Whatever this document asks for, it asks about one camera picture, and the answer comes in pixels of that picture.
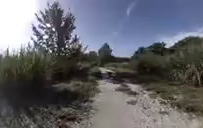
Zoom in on small distant tree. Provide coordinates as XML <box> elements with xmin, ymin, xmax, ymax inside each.
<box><xmin>97</xmin><ymin>42</ymin><xmax>114</xmax><ymax>60</ymax></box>

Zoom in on pale dirt path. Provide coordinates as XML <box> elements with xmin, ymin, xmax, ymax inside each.
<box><xmin>88</xmin><ymin>66</ymin><xmax>203</xmax><ymax>128</ymax></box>

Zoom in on tall dark tree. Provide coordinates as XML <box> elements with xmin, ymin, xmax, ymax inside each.
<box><xmin>30</xmin><ymin>1</ymin><xmax>87</xmax><ymax>58</ymax></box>

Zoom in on green bushes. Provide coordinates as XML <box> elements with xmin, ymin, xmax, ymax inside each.
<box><xmin>131</xmin><ymin>35</ymin><xmax>203</xmax><ymax>88</ymax></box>

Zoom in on tall reed grass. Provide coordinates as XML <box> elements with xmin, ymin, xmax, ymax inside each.
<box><xmin>0</xmin><ymin>46</ymin><xmax>57</xmax><ymax>101</ymax></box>

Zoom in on dry grass ground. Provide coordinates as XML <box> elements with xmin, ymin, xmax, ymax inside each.
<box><xmin>139</xmin><ymin>79</ymin><xmax>203</xmax><ymax>120</ymax></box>

